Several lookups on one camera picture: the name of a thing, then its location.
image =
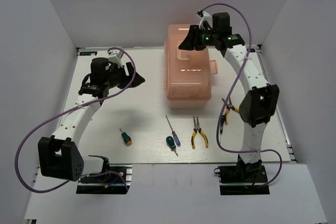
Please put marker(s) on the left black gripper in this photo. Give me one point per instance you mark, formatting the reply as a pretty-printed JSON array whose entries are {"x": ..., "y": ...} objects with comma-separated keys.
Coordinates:
[{"x": 137, "y": 79}]

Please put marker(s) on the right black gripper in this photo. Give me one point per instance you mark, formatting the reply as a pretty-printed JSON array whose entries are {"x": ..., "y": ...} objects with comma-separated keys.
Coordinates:
[{"x": 191, "y": 42}]

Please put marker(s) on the pink plastic toolbox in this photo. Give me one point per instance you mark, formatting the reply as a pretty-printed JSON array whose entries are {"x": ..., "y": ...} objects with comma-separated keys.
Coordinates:
[{"x": 188, "y": 74}]

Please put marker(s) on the small yellow pliers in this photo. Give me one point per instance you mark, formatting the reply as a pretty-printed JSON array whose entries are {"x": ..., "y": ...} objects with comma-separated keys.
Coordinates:
[{"x": 229, "y": 107}]

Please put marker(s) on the yellow long nose pliers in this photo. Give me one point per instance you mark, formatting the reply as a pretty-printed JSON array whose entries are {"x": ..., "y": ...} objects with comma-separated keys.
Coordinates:
[{"x": 198, "y": 129}]

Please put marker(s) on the black green precision screwdriver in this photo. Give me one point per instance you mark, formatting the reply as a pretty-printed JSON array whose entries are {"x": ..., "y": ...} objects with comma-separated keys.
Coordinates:
[{"x": 222, "y": 122}]

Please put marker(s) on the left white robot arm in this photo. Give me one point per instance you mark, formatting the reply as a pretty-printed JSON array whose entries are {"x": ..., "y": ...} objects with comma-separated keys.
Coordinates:
[{"x": 59, "y": 156}]

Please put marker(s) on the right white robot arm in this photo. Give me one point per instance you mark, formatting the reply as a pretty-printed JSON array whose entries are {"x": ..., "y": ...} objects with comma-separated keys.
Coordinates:
[{"x": 259, "y": 103}]

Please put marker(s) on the stubby green orange screwdriver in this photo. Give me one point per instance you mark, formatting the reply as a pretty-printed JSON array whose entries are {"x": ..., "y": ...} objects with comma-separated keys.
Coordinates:
[{"x": 126, "y": 138}]

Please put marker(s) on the stubby green grey screwdriver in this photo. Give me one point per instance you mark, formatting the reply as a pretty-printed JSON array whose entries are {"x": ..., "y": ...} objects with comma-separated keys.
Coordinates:
[{"x": 171, "y": 144}]

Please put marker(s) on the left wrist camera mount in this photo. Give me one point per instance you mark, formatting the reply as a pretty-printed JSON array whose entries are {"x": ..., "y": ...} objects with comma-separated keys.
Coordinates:
[{"x": 115, "y": 56}]

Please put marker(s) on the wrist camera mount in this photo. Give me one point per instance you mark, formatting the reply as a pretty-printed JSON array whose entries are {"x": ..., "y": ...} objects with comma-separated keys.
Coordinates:
[
  {"x": 205, "y": 20},
  {"x": 115, "y": 56}
]

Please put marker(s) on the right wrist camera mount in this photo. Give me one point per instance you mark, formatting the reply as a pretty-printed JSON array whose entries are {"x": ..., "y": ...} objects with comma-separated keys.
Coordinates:
[{"x": 205, "y": 20}]

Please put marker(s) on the blue red handled screwdriver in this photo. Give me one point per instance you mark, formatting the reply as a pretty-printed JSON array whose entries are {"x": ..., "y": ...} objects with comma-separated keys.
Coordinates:
[{"x": 175, "y": 137}]

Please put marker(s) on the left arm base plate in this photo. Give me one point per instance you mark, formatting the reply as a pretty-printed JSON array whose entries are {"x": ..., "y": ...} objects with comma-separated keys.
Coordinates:
[{"x": 109, "y": 184}]

